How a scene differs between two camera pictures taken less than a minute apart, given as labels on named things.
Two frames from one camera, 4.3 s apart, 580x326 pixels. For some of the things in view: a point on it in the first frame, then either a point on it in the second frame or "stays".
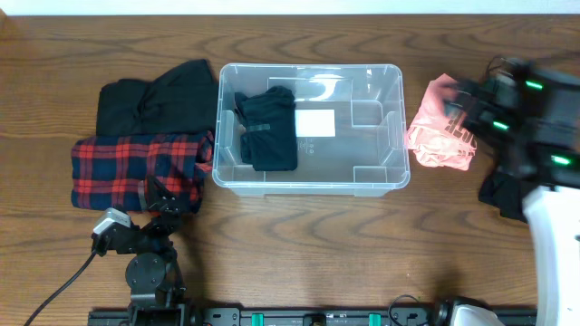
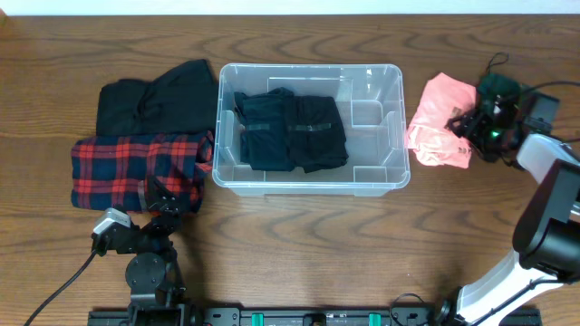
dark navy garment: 269,141 stays
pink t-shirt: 439,137 stays
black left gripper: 170,213 stays
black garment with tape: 505,192 -> 316,133
